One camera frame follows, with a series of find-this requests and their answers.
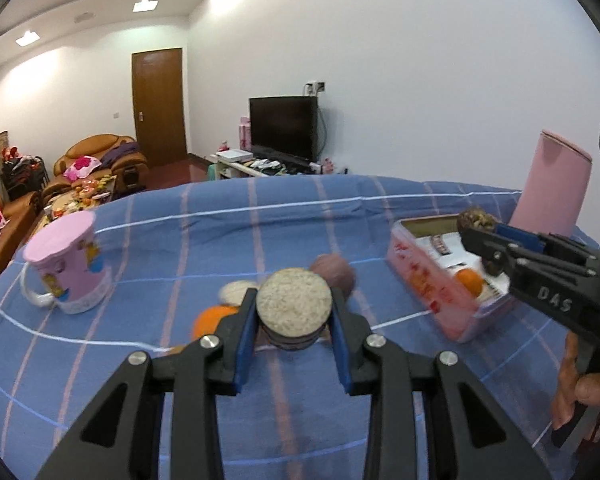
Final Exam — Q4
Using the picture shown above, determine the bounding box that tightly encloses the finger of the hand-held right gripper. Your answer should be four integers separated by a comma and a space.
496, 223, 600, 264
458, 225, 597, 286

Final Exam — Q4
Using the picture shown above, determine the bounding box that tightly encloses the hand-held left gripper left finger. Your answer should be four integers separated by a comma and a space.
35, 287, 259, 480

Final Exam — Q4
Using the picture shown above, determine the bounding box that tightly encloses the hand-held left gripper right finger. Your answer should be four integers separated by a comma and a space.
330, 287, 551, 480

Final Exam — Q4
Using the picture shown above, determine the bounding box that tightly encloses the orange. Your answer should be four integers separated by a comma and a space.
454, 268, 484, 297
192, 305, 239, 342

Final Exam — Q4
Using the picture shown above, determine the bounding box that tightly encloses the pink tin box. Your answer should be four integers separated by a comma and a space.
386, 213, 517, 344

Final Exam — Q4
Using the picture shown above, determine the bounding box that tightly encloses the person's right hand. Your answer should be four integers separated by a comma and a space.
552, 333, 600, 430

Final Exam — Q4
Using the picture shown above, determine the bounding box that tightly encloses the printed paper lining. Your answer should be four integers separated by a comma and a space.
414, 232, 511, 306

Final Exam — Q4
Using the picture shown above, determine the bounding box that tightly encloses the pink cylinder container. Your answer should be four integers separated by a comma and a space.
508, 129, 594, 242

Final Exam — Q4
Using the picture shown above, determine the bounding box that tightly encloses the blue plaid blanket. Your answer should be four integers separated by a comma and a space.
0, 174, 600, 480

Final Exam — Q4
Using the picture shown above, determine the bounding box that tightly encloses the white television stand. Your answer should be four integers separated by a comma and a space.
207, 152, 352, 182

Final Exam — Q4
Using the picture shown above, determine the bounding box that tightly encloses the pink cartoon mug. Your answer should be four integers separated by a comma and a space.
19, 210, 112, 316

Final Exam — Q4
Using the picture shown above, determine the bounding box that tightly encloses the flat white box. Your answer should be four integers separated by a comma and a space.
217, 147, 254, 163

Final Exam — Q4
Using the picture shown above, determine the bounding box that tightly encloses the tall pink box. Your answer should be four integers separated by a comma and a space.
238, 115, 253, 154

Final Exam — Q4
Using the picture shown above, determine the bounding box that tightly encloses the brown leather armchair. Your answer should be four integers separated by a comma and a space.
53, 133, 149, 197

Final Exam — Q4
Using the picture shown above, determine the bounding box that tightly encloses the coffee table with food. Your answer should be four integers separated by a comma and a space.
30, 174, 119, 232

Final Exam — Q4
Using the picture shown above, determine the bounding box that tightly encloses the black television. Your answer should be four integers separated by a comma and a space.
249, 95, 320, 163

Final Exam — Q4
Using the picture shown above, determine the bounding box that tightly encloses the purple cloth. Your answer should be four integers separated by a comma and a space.
100, 142, 142, 169

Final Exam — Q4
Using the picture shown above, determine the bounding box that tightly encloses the brown wooden door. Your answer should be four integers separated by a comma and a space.
131, 47, 189, 169

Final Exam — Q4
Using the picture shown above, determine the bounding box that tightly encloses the brown leather sofa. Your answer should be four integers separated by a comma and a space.
0, 191, 44, 286

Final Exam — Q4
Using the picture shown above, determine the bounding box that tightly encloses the black television cable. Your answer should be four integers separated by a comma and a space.
317, 107, 329, 162

